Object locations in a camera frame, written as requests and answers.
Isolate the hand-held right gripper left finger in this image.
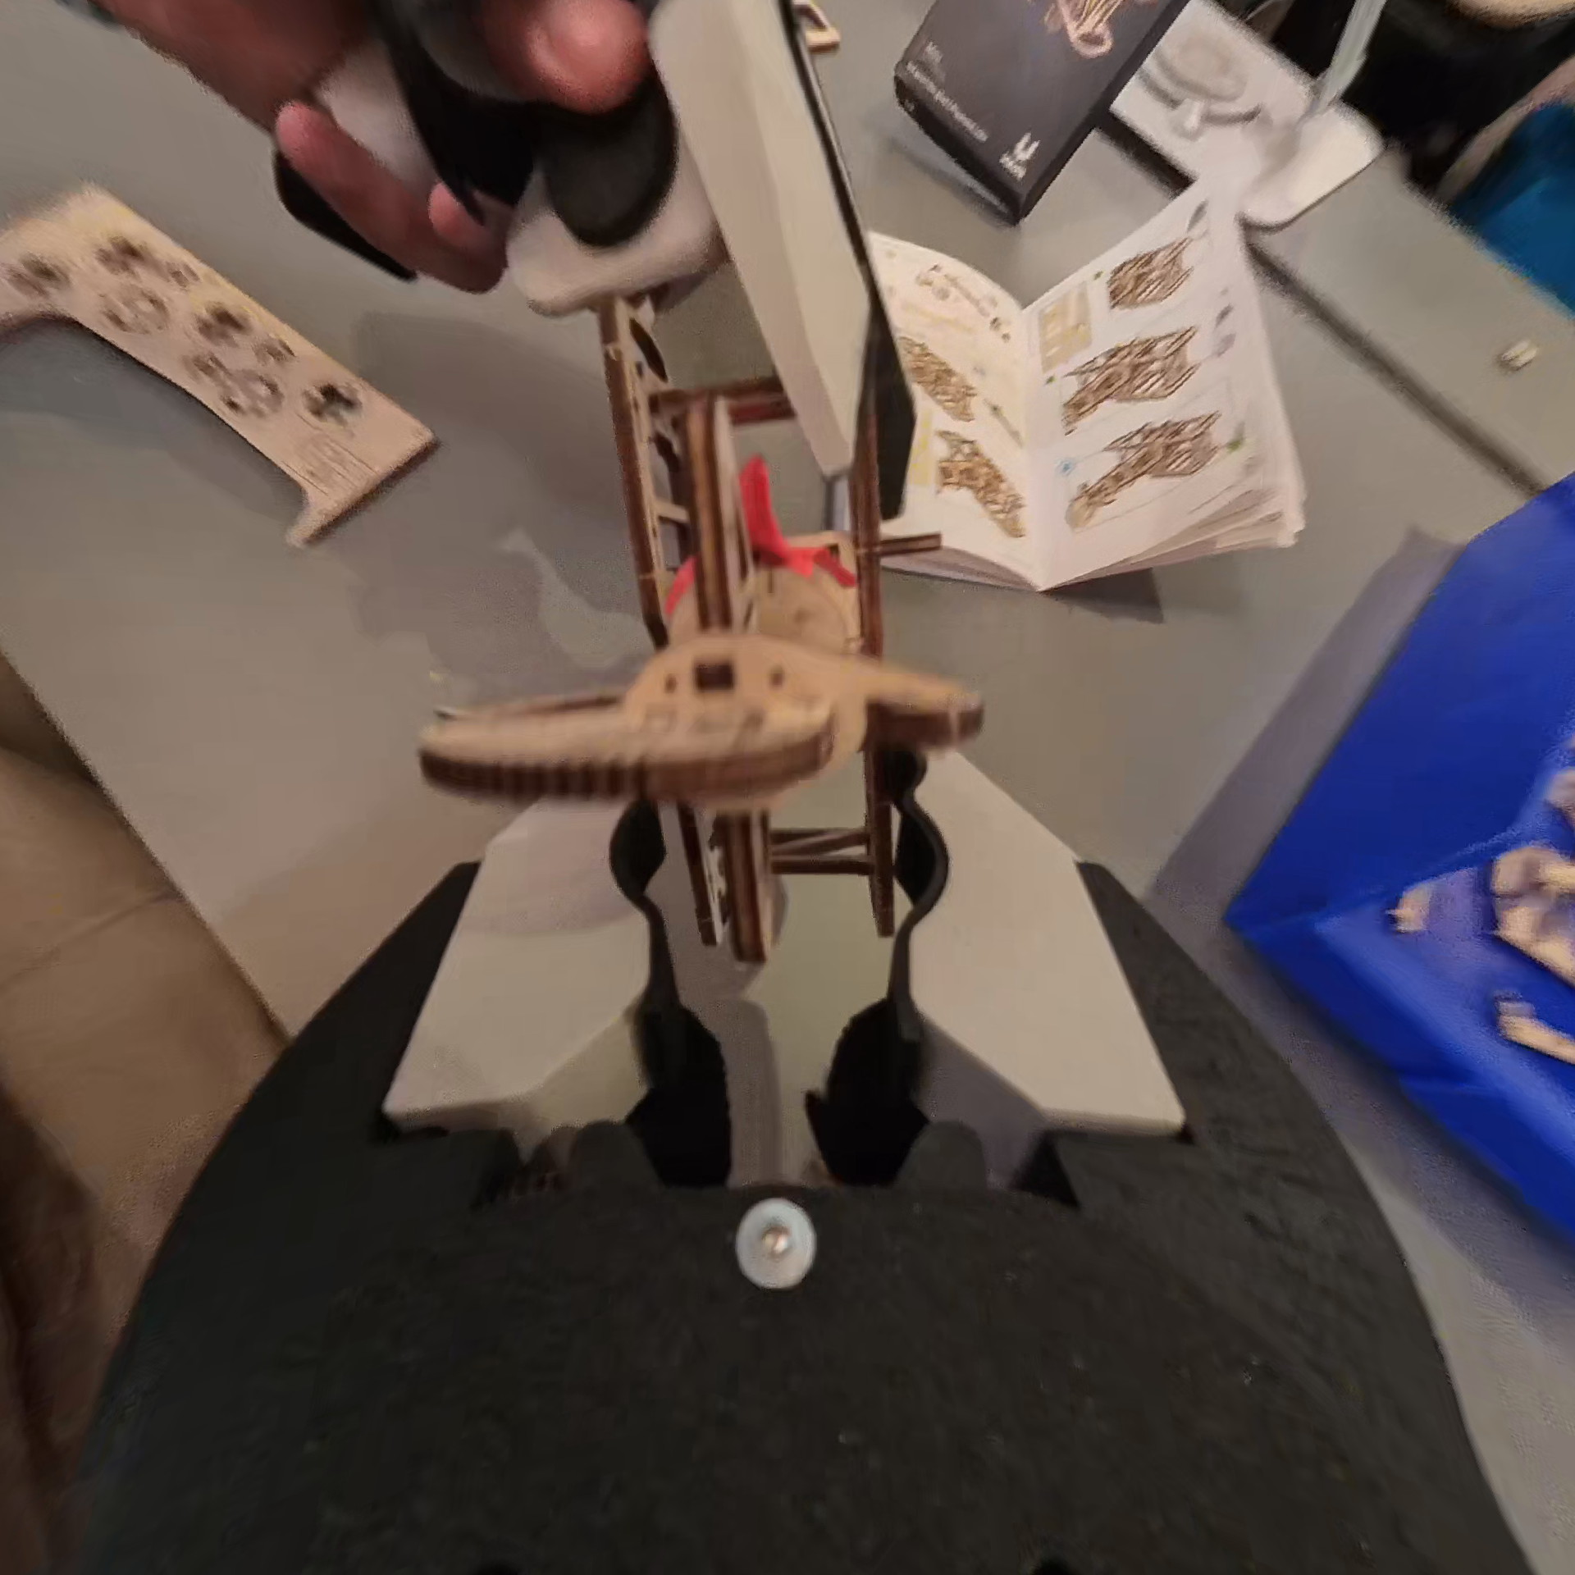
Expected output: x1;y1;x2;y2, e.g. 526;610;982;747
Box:
384;796;695;1134

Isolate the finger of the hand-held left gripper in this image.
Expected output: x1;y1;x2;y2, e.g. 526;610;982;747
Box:
648;0;918;520

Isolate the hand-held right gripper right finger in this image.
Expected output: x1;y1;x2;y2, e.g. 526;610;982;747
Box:
875;744;1188;1139

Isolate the wooden parts sheet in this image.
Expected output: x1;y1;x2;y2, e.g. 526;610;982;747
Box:
0;183;440;549

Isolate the wooden model airplane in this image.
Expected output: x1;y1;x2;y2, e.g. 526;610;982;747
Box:
417;288;985;967

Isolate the grey desk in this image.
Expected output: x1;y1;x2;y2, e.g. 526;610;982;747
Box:
0;0;1575;1575

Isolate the person's left hand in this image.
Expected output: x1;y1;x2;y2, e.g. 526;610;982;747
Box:
91;0;650;290

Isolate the black cardboard kit box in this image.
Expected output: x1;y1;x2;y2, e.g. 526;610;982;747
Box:
894;0;1190;224

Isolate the person's beige pants leg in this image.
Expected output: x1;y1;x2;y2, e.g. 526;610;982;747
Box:
0;652;294;1231

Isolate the blue plastic bin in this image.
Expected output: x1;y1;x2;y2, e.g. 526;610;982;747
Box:
1224;472;1575;1244

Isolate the assembly instruction booklet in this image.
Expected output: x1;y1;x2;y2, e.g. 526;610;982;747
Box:
865;196;1308;592

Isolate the white stand base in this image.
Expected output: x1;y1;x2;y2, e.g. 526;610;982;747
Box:
1107;0;1387;230

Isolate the person's brown garment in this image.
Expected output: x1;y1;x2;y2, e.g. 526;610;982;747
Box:
0;1070;112;1575

